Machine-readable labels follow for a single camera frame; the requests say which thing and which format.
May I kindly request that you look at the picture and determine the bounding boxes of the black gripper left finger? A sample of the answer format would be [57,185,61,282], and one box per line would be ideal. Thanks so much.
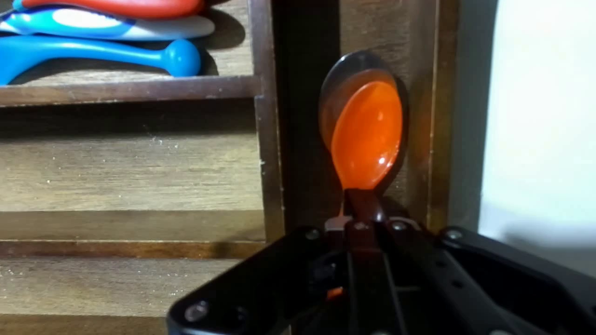
[165,224,353,335]

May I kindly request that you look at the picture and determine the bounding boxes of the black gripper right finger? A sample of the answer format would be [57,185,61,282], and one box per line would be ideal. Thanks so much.
[374,216,596,335]

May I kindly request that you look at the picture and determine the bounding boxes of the orange plastic spoon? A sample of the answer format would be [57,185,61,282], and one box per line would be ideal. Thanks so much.
[316,49,411,196]
[325,81,405,228]

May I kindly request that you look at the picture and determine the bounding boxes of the dark wooden utensil holder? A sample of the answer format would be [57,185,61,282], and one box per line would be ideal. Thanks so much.
[0,0,461,335]

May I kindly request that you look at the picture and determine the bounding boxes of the blue plastic spoon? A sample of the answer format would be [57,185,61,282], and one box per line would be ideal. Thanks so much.
[0,36,204,88]

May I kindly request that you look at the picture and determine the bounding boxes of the white and blue spoon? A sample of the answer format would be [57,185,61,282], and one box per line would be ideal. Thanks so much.
[0,8,217,43]

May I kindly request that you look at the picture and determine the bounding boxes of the red handled spoon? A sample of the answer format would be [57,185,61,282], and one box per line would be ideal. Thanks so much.
[18,0,208,21]

